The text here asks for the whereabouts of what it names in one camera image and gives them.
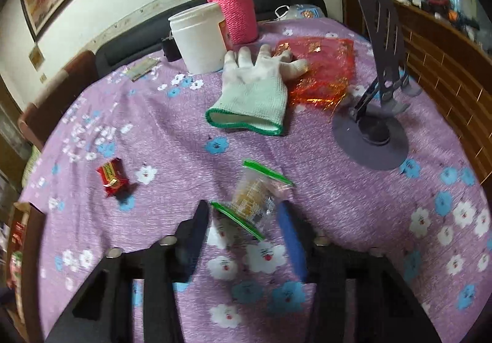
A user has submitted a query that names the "green patterned blanket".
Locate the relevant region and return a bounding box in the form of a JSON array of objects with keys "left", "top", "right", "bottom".
[{"left": 22, "top": 145, "right": 42, "bottom": 188}]

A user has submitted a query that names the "grey phone stand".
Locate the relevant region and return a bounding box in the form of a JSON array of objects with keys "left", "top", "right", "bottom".
[{"left": 332, "top": 0, "right": 423, "bottom": 172}]

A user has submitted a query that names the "black leather sofa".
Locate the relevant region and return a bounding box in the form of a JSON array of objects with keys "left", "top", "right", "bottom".
[{"left": 94, "top": 0, "right": 330, "bottom": 77}]

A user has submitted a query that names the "pink knit-sleeved bottle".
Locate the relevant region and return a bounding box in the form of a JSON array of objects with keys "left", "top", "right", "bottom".
[{"left": 207, "top": 0, "right": 259, "bottom": 45}]

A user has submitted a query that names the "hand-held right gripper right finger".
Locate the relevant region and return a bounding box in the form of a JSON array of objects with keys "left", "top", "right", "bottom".
[{"left": 277, "top": 202, "right": 443, "bottom": 343}]

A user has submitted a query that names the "wooden sideboard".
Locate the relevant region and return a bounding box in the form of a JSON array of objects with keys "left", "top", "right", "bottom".
[{"left": 353, "top": 0, "right": 492, "bottom": 184}]

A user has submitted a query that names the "shallow cardboard box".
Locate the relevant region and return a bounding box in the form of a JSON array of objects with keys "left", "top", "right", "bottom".
[{"left": 4, "top": 202, "right": 46, "bottom": 343}]

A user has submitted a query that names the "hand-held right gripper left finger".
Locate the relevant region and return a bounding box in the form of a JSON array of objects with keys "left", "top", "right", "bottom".
[{"left": 46, "top": 200, "right": 211, "bottom": 343}]

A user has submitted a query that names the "brown armchair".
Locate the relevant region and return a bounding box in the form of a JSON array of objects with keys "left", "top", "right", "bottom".
[{"left": 17, "top": 50, "right": 97, "bottom": 152}]

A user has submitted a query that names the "purple floral tablecloth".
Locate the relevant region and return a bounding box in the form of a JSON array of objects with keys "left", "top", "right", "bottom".
[{"left": 18, "top": 16, "right": 492, "bottom": 343}]

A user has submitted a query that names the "red organza pouch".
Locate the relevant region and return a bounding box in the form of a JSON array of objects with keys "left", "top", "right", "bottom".
[{"left": 274, "top": 37, "right": 355, "bottom": 112}]

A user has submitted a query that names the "small wall plaque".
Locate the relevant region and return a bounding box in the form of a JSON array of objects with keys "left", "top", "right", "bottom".
[{"left": 28, "top": 44, "right": 44, "bottom": 70}]

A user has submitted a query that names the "white plastic jar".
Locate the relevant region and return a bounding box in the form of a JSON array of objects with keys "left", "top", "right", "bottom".
[{"left": 168, "top": 2, "right": 228, "bottom": 75}]

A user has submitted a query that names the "clear green-edged snack packet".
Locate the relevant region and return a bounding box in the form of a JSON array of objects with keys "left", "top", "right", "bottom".
[{"left": 210, "top": 159, "right": 295, "bottom": 242}]

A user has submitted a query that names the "red yellow candy packet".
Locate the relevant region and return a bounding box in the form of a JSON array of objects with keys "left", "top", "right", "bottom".
[{"left": 96, "top": 156, "right": 133, "bottom": 199}]

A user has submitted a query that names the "small black pouch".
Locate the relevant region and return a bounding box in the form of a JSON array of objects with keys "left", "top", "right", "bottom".
[{"left": 161, "top": 37, "right": 181, "bottom": 63}]

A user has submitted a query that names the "white work glove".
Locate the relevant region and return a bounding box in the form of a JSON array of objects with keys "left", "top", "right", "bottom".
[{"left": 204, "top": 44, "right": 310, "bottom": 136}]

